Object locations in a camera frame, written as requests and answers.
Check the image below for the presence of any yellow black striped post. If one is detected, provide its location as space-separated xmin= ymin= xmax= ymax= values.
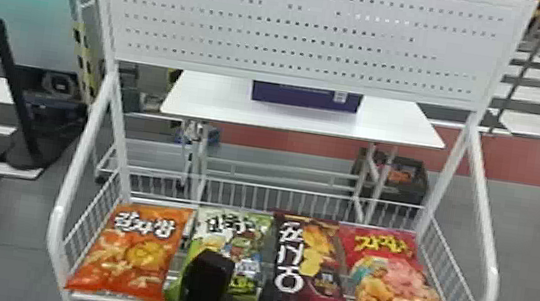
xmin=61 ymin=22 xmax=110 ymax=103

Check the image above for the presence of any green snack packet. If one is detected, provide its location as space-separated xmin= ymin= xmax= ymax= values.
xmin=162 ymin=200 xmax=276 ymax=301

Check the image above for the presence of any orange snack packet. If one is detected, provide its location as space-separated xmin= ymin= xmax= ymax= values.
xmin=63 ymin=191 xmax=196 ymax=301

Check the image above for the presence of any dark brown snack packet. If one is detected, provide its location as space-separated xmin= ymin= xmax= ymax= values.
xmin=260 ymin=210 xmax=368 ymax=301

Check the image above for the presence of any white wire rack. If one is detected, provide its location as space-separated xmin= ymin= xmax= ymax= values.
xmin=37 ymin=0 xmax=540 ymax=301

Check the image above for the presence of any red snack packet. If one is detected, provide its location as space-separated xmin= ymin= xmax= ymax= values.
xmin=330 ymin=221 xmax=469 ymax=301

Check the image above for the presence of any blue box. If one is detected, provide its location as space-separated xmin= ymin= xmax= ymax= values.
xmin=250 ymin=78 xmax=365 ymax=117

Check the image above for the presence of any white side table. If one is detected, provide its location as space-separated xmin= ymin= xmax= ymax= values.
xmin=148 ymin=66 xmax=452 ymax=235

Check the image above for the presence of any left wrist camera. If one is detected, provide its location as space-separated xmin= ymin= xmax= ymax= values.
xmin=176 ymin=245 xmax=239 ymax=301

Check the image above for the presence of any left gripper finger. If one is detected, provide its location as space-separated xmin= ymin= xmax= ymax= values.
xmin=255 ymin=276 xmax=281 ymax=301

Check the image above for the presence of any black tool box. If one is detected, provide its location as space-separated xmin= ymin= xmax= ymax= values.
xmin=346 ymin=146 xmax=432 ymax=208

